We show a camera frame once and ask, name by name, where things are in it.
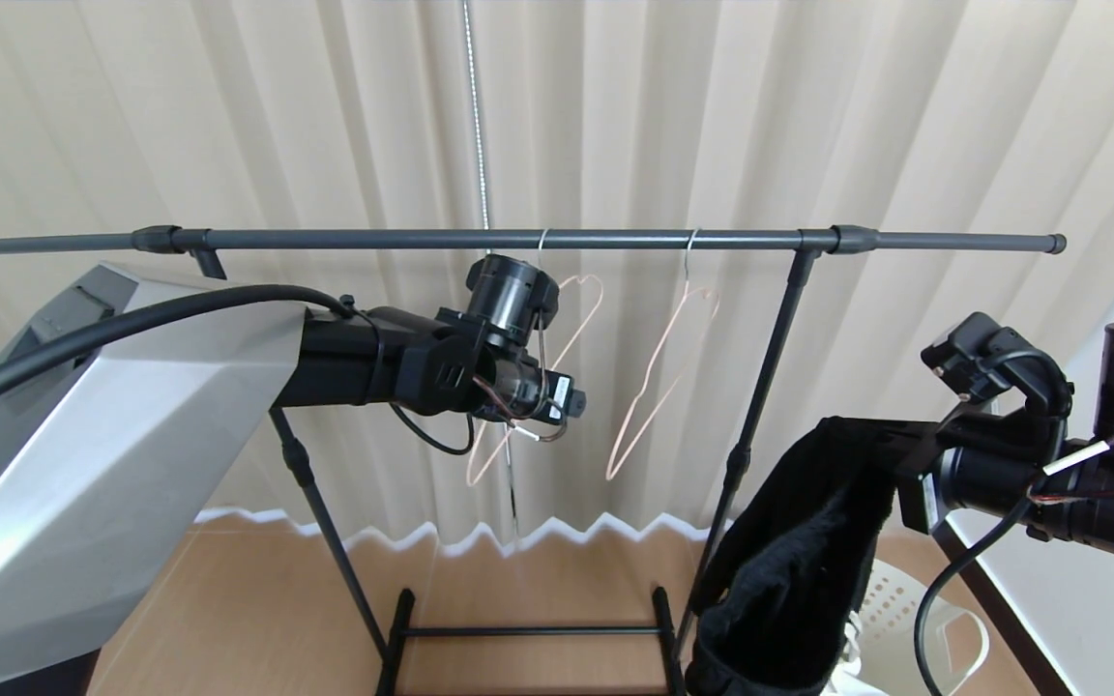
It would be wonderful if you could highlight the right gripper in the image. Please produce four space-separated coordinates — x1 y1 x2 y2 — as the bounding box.
898 423 1047 539

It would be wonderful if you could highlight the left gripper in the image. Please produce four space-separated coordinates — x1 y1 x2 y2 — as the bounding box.
476 350 589 428

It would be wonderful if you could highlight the black garment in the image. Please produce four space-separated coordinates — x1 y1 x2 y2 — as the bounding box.
688 416 945 696

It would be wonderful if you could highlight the pink clothes hanger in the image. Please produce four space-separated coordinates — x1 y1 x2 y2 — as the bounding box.
465 230 606 488
605 228 721 481

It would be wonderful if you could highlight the white laundry basket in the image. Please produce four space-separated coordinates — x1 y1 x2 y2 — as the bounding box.
828 556 991 696

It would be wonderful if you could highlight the black clothes rack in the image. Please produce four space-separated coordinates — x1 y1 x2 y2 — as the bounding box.
0 224 1068 696

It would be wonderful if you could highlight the white garment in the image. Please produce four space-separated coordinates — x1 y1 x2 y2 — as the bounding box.
828 619 887 696

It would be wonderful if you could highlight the beige curtain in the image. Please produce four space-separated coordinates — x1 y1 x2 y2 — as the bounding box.
0 0 1114 559

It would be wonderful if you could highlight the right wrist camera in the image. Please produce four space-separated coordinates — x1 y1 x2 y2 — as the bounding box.
922 311 1072 436

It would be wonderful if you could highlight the metal curtain bead chain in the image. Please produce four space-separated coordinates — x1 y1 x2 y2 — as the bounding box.
460 0 519 544

